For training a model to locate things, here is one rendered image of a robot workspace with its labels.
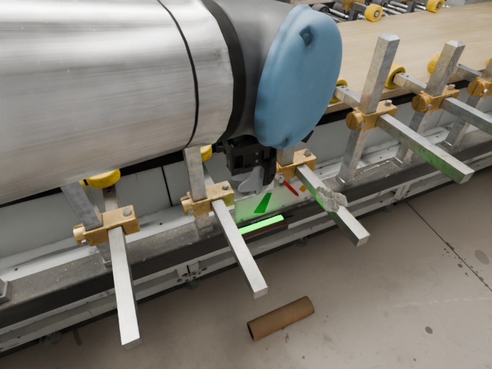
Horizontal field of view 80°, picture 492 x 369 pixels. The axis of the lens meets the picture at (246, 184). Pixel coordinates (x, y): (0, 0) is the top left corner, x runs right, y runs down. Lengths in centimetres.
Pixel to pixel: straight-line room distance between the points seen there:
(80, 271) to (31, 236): 25
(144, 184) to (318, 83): 81
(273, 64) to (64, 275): 81
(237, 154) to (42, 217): 71
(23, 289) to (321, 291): 120
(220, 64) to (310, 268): 152
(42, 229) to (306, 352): 111
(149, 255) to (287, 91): 72
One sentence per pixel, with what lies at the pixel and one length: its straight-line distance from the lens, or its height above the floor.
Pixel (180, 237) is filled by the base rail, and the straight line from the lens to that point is 87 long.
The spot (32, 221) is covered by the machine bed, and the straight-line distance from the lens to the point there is 105.
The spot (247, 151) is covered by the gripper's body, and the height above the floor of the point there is 111.
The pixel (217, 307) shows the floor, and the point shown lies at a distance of 152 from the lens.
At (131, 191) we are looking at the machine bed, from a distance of 98.
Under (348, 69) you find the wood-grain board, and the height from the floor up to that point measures 90.
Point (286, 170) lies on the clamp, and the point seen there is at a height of 86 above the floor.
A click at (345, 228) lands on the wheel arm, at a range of 71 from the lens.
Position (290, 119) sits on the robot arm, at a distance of 20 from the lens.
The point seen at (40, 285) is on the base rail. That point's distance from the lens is 92.
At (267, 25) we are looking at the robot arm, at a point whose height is 133.
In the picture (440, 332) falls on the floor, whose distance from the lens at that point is 171.
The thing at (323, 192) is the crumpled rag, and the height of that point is 87.
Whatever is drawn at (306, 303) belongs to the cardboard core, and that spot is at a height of 8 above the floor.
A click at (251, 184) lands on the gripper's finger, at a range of 53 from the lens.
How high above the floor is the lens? 138
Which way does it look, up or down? 44 degrees down
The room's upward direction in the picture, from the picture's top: straight up
